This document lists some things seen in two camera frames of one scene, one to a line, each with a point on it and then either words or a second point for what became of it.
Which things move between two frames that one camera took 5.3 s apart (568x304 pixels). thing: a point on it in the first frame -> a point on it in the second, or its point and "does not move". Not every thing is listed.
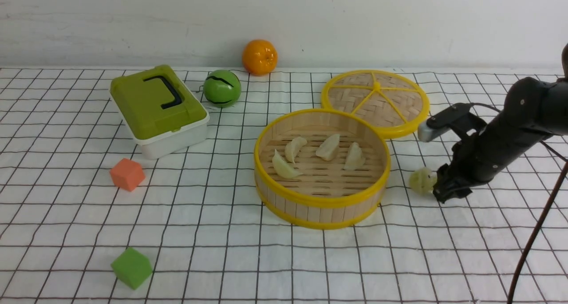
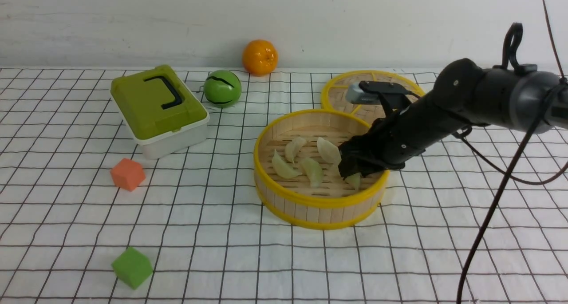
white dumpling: [283, 168] does not move
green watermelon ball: [222, 88] does not move
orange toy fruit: [259, 57] does not move
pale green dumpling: [422, 180] -> [313, 170]
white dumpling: [293, 148] does not move
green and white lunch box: [159, 111] does not move
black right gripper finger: [446, 177] -> [359, 154]
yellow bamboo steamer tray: [320, 168] does not move
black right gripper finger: [453, 191] -> [365, 165]
